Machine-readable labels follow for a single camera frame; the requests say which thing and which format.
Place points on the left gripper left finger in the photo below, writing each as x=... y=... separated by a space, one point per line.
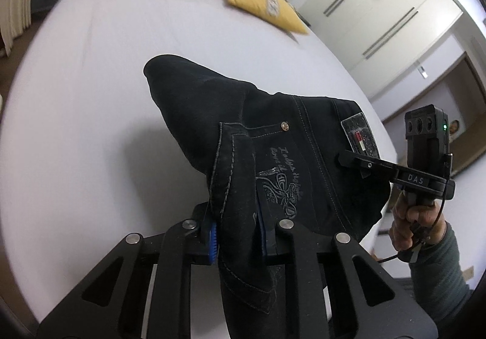
x=203 y=238

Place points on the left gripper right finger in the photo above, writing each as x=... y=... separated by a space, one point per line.
x=269 y=234

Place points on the black denim pants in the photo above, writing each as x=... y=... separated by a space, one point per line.
x=264 y=156

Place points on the white wardrobe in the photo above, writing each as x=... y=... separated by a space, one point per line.
x=377 y=40

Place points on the yellow cushion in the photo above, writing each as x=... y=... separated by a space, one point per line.
x=279 y=13

